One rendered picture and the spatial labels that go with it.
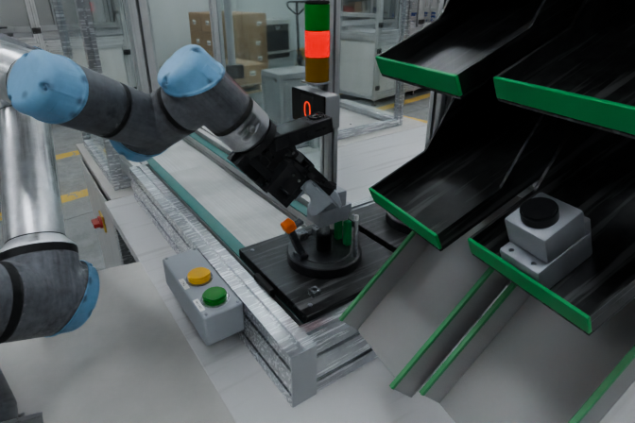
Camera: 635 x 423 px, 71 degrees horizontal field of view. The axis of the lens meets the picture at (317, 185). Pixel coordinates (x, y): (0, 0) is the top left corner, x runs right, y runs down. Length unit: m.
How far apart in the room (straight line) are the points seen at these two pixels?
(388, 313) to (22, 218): 0.58
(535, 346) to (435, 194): 0.20
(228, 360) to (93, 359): 0.23
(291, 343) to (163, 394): 0.23
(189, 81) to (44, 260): 0.37
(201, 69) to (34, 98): 0.18
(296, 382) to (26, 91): 0.51
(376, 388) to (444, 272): 0.24
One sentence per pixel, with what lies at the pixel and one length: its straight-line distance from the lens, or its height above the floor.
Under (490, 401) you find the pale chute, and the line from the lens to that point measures 0.58.
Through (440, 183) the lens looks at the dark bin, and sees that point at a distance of 0.56.
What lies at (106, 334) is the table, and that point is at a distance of 0.94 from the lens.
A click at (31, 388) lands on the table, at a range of 0.89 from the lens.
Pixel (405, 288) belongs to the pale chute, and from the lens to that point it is 0.65.
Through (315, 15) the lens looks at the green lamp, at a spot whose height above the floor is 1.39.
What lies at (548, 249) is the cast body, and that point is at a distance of 0.42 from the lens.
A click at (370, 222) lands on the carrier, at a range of 0.98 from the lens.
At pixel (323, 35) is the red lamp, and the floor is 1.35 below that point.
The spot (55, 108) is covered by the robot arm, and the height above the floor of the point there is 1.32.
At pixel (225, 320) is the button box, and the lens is 0.78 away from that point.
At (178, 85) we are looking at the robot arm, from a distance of 0.59.
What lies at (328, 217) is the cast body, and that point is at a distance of 0.79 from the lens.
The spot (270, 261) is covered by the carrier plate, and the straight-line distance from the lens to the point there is 0.85.
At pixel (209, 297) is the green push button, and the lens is 0.77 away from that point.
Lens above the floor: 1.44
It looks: 24 degrees down
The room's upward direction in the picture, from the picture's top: straight up
